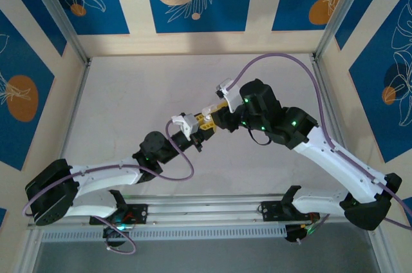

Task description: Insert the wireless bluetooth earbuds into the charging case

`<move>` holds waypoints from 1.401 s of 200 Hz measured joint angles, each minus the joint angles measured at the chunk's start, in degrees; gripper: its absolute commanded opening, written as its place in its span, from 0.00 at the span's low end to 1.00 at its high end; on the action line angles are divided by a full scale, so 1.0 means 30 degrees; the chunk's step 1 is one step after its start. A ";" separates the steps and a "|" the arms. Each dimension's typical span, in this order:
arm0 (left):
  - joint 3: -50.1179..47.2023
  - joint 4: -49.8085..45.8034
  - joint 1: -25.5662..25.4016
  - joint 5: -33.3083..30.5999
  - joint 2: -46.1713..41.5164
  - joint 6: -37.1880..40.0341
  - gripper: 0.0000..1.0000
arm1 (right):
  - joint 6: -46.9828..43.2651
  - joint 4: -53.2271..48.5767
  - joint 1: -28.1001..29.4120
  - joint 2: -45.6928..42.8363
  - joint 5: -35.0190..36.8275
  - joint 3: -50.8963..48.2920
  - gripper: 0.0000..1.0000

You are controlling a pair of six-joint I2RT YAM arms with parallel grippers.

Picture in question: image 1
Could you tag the small black controller box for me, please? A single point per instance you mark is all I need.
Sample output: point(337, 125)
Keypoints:
point(114, 236)
point(296, 234)

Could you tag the aluminium table side rail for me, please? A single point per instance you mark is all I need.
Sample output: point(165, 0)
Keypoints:
point(326, 102)
point(69, 125)

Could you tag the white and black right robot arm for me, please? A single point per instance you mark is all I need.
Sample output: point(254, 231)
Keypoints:
point(338, 163)

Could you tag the aluminium frame post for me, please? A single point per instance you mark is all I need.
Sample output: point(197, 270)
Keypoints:
point(54, 12)

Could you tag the clear plastic tube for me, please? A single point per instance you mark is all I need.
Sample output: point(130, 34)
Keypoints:
point(341, 12)

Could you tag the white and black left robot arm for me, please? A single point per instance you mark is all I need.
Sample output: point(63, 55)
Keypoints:
point(106, 173)

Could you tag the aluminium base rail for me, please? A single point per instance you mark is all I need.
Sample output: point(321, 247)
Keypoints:
point(206, 208)

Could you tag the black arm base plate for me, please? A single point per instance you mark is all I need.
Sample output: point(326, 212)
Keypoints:
point(138, 213)
point(270, 210)

